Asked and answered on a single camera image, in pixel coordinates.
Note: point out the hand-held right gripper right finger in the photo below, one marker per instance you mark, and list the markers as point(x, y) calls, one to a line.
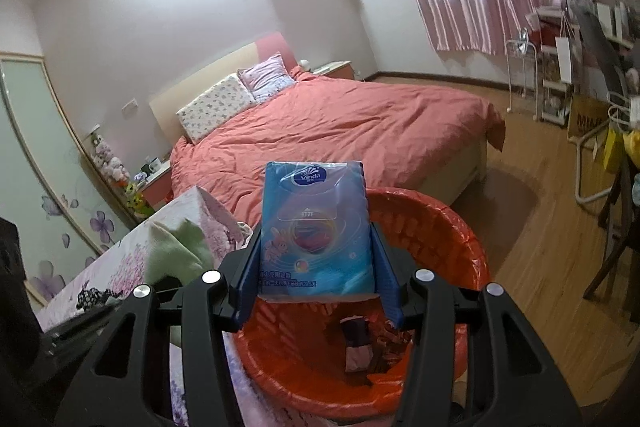
point(386, 277)

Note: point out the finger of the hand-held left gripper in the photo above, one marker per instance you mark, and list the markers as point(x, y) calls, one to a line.
point(85, 327)

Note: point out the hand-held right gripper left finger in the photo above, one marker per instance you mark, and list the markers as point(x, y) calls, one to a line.
point(250, 267)

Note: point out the orange plastic basket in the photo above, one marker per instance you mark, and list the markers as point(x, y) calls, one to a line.
point(450, 257)

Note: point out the dark blue packet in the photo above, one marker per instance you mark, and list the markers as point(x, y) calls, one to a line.
point(356, 337)

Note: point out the blue tissue packet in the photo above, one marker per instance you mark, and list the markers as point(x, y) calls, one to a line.
point(315, 227)

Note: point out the black polka-dot cloth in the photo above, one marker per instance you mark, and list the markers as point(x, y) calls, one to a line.
point(95, 298)

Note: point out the lavender floral tablecloth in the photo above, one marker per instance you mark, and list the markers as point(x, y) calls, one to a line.
point(130, 267)

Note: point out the light green cloth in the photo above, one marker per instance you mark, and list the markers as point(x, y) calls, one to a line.
point(175, 252)

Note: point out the pink nightstand with mug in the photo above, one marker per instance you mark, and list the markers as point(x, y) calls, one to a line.
point(157, 189)

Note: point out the yellow plush toy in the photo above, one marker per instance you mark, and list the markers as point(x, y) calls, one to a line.
point(139, 199)

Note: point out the white mug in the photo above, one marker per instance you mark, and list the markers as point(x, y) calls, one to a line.
point(155, 164)

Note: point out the bed with coral duvet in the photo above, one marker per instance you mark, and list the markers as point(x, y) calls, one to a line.
point(350, 132)

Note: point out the white floral pillow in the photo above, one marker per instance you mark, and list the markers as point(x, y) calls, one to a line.
point(215, 107)

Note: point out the hanging plush toys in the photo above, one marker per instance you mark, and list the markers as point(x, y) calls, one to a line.
point(110, 159)

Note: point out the floral sliding-door wardrobe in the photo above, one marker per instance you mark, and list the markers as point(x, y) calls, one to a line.
point(40, 157)

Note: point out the pink striped pillow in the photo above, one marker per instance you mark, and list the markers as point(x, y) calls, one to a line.
point(267, 79)

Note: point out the cream and pink headboard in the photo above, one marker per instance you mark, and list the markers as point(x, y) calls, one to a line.
point(210, 77)

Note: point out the white shelf trolley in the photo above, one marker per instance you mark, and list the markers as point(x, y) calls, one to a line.
point(552, 97)

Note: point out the brown cardboard box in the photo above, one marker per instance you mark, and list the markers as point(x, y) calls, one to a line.
point(587, 117)

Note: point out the yellow bag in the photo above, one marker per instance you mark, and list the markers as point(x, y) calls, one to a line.
point(612, 149)

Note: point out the white paper bag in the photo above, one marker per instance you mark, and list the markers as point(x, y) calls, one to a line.
point(563, 59)

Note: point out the wall switch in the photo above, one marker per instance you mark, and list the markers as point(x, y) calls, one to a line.
point(130, 107)

